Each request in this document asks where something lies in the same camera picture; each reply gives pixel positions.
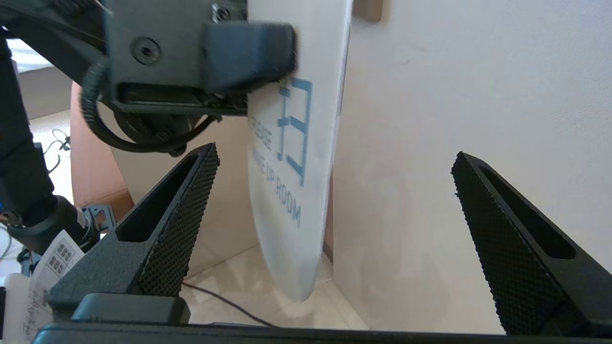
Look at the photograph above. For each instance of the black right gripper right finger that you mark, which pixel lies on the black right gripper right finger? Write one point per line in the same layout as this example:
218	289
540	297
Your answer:
526	267

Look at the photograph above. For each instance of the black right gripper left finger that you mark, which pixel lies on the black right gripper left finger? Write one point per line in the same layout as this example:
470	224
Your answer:
158	239

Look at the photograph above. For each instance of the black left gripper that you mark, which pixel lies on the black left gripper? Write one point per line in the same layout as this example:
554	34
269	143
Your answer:
158	48

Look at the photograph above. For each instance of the blue do-not-disturb door hanger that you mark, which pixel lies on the blue do-not-disturb door hanger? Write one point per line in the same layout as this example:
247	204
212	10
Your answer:
306	224

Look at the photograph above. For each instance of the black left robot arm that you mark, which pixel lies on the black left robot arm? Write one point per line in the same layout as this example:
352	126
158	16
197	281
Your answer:
57	28

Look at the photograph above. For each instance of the white door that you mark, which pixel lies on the white door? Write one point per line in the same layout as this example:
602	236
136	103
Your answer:
478	95

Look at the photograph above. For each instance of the brown rounded chair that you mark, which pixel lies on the brown rounded chair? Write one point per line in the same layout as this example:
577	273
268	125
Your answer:
91	167

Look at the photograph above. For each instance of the printed paper sheet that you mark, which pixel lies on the printed paper sheet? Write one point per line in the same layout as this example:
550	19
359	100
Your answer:
57	258

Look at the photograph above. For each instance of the brown metal lock plate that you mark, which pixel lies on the brown metal lock plate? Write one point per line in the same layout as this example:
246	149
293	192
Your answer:
368	9

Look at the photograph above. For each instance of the black perforated metal bracket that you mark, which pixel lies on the black perforated metal bracket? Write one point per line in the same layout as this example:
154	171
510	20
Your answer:
103	215

